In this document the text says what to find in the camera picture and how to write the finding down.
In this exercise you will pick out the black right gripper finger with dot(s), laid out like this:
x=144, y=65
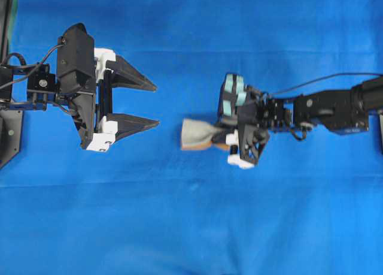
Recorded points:
x=224, y=138

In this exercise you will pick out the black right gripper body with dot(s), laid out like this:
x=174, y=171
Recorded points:
x=256, y=118

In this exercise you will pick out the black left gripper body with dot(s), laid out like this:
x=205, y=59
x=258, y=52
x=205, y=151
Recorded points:
x=97, y=132

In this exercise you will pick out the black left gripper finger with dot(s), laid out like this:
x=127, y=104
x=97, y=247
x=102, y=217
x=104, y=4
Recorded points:
x=116, y=126
x=123, y=73

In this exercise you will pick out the grey and orange sponge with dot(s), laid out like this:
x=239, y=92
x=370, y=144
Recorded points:
x=197, y=135

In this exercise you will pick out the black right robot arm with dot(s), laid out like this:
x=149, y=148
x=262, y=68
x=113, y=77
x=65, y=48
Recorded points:
x=341, y=111

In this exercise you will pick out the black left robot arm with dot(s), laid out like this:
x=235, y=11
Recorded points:
x=34, y=87

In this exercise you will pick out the blue table cloth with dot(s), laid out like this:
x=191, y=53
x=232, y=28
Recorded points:
x=148, y=207

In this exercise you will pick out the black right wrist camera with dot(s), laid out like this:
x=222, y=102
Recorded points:
x=232, y=95

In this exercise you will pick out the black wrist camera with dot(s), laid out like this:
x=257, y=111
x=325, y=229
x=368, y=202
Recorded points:
x=75, y=60
x=232, y=95

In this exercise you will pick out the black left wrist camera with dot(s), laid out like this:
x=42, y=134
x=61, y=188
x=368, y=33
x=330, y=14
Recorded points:
x=75, y=60

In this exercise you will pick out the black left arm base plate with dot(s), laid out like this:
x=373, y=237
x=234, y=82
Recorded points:
x=11, y=134

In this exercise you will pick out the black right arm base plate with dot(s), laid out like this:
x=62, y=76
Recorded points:
x=381, y=130

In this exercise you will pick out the black frame post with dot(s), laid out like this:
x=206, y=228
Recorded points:
x=6, y=13

